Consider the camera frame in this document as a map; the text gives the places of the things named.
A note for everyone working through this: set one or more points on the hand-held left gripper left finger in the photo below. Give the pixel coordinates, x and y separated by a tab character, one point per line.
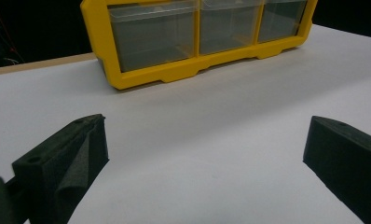
62	161

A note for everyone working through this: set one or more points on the yellow drawer cabinet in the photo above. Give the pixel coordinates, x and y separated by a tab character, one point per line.
180	70

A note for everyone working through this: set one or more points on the clear plastic drawer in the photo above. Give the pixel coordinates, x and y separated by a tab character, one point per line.
227	26
280	20
152	34

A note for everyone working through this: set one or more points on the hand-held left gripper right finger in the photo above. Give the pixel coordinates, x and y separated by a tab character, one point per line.
345	155

